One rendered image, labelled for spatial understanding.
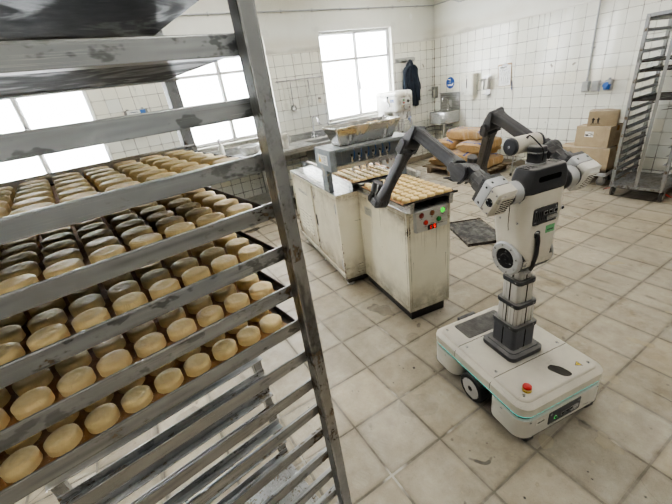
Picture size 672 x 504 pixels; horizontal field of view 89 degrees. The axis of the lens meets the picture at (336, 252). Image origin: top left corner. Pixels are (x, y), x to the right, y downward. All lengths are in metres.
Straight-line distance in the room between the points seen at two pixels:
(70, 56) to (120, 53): 0.05
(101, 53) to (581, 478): 2.05
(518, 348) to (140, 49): 1.89
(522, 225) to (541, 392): 0.76
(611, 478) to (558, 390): 0.37
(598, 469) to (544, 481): 0.24
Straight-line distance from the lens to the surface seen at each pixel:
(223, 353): 0.76
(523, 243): 1.65
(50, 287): 0.60
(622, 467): 2.11
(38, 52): 0.57
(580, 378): 2.04
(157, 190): 0.58
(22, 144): 0.56
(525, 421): 1.90
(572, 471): 2.02
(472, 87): 6.86
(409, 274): 2.37
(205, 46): 0.62
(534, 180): 1.55
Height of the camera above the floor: 1.61
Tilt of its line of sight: 26 degrees down
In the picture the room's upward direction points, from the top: 8 degrees counter-clockwise
